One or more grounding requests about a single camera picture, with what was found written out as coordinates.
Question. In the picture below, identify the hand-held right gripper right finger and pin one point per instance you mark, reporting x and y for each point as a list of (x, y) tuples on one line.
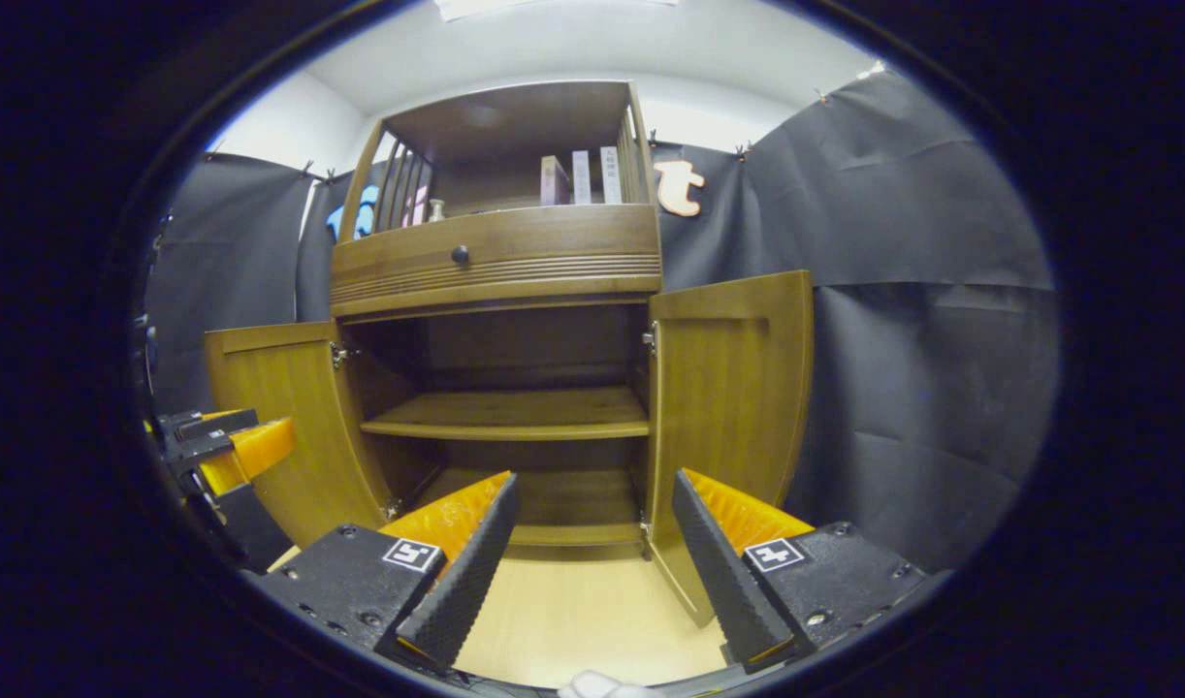
[(733, 591)]

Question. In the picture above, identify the black backdrop cloth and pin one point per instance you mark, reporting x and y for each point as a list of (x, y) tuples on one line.
[(922, 388)]

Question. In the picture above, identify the pink book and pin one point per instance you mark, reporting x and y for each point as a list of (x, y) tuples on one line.
[(554, 181)]

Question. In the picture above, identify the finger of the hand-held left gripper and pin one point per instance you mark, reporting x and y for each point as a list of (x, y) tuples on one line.
[(219, 425), (200, 449)]

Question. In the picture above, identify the wooden shoe cabinet door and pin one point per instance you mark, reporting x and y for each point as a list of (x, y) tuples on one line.
[(292, 373), (728, 388)]

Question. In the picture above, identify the black round drawer knob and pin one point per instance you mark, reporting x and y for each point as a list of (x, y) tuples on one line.
[(460, 255)]

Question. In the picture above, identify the pale purple book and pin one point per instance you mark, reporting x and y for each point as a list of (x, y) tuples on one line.
[(581, 177)]

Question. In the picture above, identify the grey book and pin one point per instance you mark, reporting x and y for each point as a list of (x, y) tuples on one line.
[(611, 175)]

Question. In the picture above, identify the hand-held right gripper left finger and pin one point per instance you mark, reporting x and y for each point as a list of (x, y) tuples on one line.
[(466, 591)]

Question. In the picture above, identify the wooden double-door shoe cabinet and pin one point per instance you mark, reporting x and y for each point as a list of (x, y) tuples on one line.
[(515, 412)]

